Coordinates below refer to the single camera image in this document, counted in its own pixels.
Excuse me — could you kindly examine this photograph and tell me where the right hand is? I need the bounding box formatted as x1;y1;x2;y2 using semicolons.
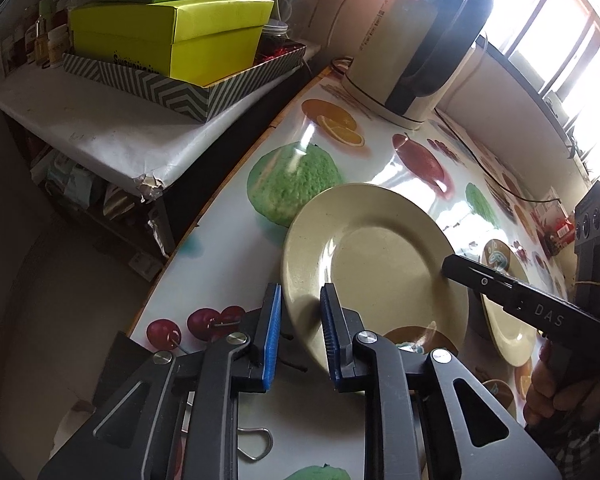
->
522;341;600;427

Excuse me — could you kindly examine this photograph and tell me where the white paper covered shelf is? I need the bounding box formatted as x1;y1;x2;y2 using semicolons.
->
0;65;300;202

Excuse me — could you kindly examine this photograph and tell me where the black power cable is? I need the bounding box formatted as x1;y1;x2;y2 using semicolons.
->
434;107;564;206

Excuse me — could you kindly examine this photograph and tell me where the red packet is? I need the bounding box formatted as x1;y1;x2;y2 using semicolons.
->
533;200;576;257

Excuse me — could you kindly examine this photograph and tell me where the lime green box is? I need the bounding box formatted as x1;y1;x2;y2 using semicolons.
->
69;0;274;87

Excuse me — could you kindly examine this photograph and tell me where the cream electric kettle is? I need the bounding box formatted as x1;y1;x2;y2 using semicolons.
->
341;0;493;130

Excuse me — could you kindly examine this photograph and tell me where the fruit print tablecloth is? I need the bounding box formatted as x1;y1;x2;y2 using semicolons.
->
132;73;566;479

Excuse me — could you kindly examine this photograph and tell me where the glass jar dark lid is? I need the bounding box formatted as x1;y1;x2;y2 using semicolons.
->
258;18;288;58

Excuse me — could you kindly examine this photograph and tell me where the chevron patterned tray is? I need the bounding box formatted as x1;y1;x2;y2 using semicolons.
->
62;41;306;122

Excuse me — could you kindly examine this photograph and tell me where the beige plate with brown spot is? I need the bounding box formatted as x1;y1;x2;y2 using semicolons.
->
479;237;539;369

